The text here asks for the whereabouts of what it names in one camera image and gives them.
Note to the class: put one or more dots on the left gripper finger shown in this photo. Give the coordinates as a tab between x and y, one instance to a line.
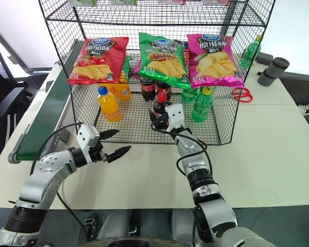
119	153
109	133

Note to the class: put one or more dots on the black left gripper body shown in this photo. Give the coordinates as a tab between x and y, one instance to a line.
97	154

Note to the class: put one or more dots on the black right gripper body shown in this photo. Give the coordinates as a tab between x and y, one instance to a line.
162	122

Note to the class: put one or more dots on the cola bottle with red cap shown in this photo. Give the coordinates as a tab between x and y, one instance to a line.
161	106

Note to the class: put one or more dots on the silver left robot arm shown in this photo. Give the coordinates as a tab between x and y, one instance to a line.
51	162

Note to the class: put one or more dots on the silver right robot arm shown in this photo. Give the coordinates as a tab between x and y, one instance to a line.
193	146

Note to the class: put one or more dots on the dark rounded robot base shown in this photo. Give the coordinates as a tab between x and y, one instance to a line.
141	243

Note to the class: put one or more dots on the green conveyor belt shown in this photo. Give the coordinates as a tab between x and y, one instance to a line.
54	95

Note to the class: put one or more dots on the orange soda bottle blue cap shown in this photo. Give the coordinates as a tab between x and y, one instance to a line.
109	106

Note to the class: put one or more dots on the cola bottle red label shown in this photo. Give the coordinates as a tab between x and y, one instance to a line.
147	88
164	88

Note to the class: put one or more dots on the green soda bottle yellow cap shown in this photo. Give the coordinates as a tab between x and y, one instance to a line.
250	54
202	106

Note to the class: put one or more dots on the small green snack bag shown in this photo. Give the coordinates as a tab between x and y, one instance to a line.
127	67

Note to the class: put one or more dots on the green potato chip bag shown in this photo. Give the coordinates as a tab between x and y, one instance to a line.
164	59

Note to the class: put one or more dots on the red potato chip bag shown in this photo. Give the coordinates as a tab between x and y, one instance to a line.
98	59

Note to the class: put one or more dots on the magenta potato chip bag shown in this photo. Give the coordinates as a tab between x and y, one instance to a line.
213	61

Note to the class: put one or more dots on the black office chair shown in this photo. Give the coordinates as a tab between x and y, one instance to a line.
5	100

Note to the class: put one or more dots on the pink snack packet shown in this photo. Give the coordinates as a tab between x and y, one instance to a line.
172	1
216	1

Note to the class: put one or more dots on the green white snack packet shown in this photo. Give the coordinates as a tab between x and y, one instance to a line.
82	2
124	2

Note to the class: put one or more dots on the grey box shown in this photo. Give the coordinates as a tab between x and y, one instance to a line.
264	58

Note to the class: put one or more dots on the grey cylinder roll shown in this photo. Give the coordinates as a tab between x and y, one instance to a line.
271	72

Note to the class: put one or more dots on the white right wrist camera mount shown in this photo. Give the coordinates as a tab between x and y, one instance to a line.
175	114

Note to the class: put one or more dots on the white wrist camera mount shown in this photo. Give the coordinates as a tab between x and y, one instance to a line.
175	114
86	135

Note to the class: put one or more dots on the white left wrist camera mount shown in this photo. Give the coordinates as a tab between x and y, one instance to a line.
86	135

